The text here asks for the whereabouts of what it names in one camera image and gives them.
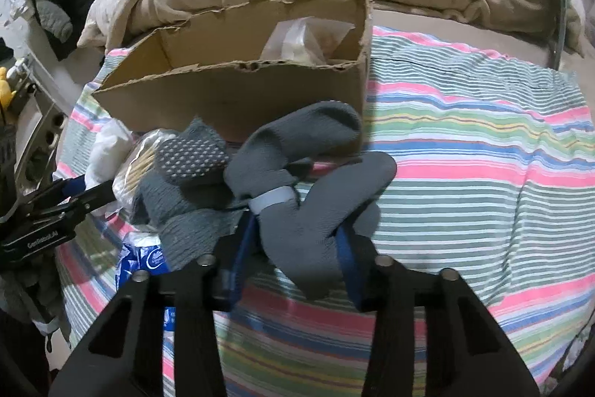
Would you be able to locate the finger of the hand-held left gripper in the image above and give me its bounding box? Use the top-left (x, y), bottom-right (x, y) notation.
top-left (21, 175), bottom-right (117, 216)

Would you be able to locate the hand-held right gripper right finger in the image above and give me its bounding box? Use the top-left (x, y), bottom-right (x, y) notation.
top-left (334, 224), bottom-right (542, 397)

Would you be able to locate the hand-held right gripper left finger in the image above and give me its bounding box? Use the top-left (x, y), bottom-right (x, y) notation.
top-left (49, 211), bottom-right (261, 397)

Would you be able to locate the grey dotted sock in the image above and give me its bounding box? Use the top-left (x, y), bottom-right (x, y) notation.
top-left (131, 116), bottom-right (252, 271)

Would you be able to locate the cardboard box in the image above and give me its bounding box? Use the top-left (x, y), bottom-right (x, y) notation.
top-left (92, 0), bottom-right (374, 147)

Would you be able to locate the white plastic bag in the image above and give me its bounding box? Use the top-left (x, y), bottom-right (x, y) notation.
top-left (85, 118), bottom-right (135, 218)

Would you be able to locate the bag of wooden sticks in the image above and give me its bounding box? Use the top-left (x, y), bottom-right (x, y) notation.
top-left (113, 130), bottom-right (183, 225)

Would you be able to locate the blue tissue packet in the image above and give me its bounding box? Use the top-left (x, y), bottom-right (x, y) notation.
top-left (116, 233), bottom-right (177, 333)

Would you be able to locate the yellow object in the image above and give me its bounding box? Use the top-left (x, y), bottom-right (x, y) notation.
top-left (0, 67), bottom-right (12, 109)

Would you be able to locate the striped bed sheet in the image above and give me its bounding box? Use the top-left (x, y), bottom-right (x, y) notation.
top-left (56, 25), bottom-right (595, 397)

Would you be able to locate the grey cloth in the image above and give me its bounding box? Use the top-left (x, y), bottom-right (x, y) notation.
top-left (35, 0), bottom-right (74, 44)

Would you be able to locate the clear plastic bag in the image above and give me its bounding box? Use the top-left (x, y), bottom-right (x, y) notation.
top-left (259, 17), bottom-right (355, 65)

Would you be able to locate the metal bed rail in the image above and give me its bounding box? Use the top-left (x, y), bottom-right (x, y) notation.
top-left (549, 0), bottom-right (570, 70)

